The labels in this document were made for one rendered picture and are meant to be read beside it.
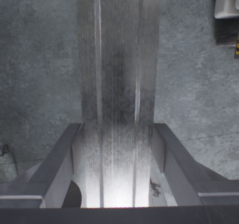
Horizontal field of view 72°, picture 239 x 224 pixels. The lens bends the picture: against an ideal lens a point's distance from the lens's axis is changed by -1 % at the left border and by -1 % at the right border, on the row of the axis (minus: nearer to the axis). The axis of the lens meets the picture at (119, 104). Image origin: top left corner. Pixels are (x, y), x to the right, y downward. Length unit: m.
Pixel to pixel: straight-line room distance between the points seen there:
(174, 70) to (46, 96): 0.74
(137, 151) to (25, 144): 1.08
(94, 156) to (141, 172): 0.05
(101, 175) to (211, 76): 0.99
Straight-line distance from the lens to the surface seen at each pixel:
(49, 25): 1.02
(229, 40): 0.96
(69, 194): 1.05
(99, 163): 0.16
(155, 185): 0.79
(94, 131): 0.15
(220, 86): 1.14
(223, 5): 0.98
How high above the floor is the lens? 0.94
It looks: 75 degrees down
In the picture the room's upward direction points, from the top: 174 degrees clockwise
